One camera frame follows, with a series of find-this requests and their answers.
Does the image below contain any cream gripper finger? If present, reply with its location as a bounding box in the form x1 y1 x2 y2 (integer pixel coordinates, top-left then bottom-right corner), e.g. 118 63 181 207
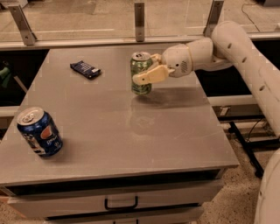
150 53 162 69
132 65 174 85

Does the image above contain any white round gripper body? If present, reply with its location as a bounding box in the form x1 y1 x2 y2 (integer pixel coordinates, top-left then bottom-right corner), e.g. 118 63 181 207
162 44 193 78

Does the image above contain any green soda can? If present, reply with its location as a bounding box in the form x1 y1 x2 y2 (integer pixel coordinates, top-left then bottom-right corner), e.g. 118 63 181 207
129 52 154 96

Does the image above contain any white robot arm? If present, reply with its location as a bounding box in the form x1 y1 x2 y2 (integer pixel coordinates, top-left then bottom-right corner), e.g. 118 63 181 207
132 21 280 224

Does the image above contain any blue pepsi can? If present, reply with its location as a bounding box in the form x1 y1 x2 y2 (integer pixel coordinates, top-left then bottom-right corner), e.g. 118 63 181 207
17 107 63 158

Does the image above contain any dark blue snack packet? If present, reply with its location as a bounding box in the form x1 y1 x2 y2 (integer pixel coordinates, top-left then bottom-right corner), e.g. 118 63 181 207
70 60 101 80

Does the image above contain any black metal floor stand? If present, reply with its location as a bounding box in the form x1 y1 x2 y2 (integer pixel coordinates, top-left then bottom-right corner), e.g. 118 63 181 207
228 122 280 179

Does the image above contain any lower grey drawer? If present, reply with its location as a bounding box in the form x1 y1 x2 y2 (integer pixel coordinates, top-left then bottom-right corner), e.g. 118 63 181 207
44 206 203 224

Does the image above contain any grey drawer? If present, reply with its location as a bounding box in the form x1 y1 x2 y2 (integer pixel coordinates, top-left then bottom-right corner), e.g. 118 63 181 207
8 179 223 218
44 206 203 224

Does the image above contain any green object at left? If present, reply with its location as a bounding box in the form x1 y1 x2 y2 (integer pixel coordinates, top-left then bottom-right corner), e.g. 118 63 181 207
0 67 11 88

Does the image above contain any upper grey drawer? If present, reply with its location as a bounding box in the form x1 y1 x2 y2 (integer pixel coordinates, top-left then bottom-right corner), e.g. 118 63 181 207
8 179 223 218

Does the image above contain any right metal bracket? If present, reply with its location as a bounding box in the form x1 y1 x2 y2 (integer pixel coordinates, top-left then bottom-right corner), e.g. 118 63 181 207
203 0 224 37

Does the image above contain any metal bracket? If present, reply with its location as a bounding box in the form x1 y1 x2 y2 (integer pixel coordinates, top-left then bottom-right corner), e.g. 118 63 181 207
203 0 224 37
134 3 144 42
8 5 37 46

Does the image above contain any middle metal bracket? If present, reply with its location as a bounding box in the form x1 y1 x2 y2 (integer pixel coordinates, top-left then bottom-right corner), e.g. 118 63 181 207
134 3 144 42

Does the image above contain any black floor cable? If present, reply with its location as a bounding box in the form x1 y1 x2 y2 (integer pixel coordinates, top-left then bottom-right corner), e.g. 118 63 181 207
246 116 266 144

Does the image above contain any left metal bracket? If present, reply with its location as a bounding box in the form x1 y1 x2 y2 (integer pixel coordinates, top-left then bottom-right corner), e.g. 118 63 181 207
8 5 37 46

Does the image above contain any black upper drawer handle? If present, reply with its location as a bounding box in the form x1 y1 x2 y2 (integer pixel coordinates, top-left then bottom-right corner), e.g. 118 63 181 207
104 196 138 211

